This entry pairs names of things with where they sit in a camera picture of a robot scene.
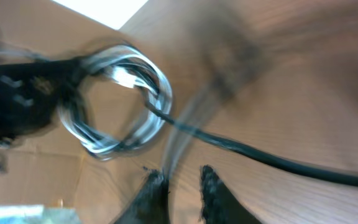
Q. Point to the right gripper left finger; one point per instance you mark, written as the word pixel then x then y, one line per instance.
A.
pixel 150 205

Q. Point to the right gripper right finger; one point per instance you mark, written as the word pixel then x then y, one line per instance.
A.
pixel 220 205

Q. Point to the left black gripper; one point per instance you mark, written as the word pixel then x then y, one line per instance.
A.
pixel 31 87

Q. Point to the cardboard box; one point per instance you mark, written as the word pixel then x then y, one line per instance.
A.
pixel 51 167

